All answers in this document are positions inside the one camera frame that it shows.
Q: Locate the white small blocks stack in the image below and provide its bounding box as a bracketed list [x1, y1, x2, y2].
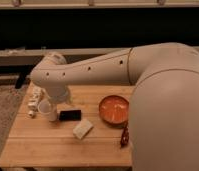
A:
[28, 86, 43, 118]

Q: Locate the orange round bowl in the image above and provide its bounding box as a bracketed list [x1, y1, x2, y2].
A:
[99, 95, 129, 125]

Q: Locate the wooden table board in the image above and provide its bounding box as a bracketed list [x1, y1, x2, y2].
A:
[0, 86, 132, 167]

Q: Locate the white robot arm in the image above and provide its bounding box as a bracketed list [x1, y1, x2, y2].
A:
[31, 43, 199, 171]

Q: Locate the dark red utensil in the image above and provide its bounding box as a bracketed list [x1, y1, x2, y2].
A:
[120, 125, 129, 147]

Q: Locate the grey wall rail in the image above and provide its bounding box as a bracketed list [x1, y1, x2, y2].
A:
[0, 46, 199, 67]

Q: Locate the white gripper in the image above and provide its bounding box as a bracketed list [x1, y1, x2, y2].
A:
[38, 99, 58, 122]

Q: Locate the white sponge block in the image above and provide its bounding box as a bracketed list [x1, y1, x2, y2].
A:
[73, 119, 93, 139]

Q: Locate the black rectangular block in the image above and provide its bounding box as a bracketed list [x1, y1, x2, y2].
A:
[59, 110, 81, 121]

